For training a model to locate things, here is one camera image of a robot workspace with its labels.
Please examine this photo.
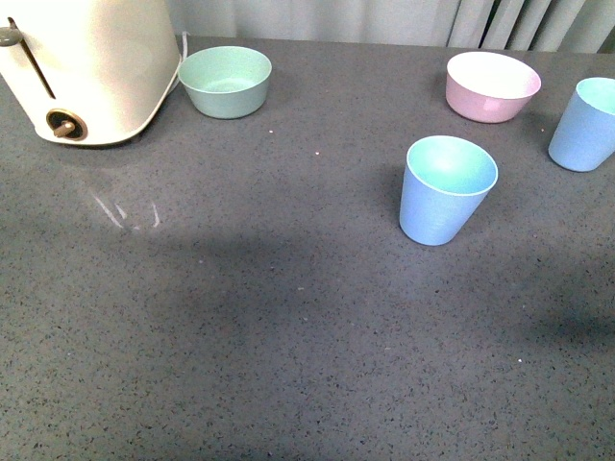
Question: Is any light blue cup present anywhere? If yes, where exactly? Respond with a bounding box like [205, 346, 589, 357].
[399, 135, 499, 246]
[548, 77, 614, 172]

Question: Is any mint green bowl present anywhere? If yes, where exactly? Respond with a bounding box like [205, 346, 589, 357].
[178, 46, 273, 119]

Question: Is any pink bowl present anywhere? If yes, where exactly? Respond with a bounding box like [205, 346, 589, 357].
[445, 51, 542, 124]

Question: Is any cream white toaster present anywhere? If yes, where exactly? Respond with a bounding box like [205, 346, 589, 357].
[1, 1, 182, 146]

